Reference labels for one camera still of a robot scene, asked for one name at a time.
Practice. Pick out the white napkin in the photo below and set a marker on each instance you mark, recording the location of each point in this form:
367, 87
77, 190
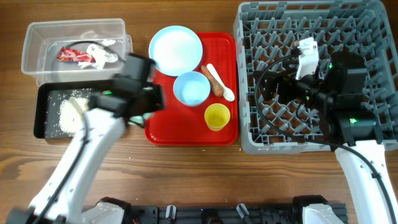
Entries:
100, 55

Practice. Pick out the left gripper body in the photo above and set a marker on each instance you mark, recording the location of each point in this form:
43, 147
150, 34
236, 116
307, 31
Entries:
155, 101

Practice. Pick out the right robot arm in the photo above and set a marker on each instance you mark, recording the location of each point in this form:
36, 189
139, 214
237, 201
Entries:
349, 129

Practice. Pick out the clear plastic bin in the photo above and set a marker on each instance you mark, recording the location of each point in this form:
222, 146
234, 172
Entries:
44, 40

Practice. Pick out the black plastic tray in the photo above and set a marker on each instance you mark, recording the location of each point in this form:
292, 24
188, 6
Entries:
41, 105

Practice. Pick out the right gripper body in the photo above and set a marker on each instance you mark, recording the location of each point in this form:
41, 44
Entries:
309, 88

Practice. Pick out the light blue plate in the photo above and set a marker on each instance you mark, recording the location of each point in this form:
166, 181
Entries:
176, 50

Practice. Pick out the green bowl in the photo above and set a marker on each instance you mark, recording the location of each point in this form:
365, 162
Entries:
140, 120

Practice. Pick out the red serving tray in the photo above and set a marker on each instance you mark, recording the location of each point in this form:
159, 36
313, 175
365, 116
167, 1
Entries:
180, 125

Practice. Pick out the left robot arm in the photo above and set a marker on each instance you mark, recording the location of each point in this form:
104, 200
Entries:
61, 199

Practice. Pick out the light blue bowl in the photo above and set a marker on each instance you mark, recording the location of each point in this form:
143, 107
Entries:
191, 88

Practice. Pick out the black mounting rail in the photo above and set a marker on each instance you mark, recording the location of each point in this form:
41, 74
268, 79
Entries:
274, 213

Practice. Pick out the white plastic spoon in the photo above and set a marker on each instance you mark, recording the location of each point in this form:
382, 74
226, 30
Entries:
227, 92

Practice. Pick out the red snack wrapper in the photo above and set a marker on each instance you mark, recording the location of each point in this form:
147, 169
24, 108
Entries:
71, 55

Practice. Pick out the yellow plastic cup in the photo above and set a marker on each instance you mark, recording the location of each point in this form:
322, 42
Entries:
217, 116

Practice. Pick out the grey dishwasher rack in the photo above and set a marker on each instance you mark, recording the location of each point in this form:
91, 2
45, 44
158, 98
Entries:
265, 31

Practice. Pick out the pile of white rice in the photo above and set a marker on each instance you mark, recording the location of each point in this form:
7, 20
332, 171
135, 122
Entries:
64, 112

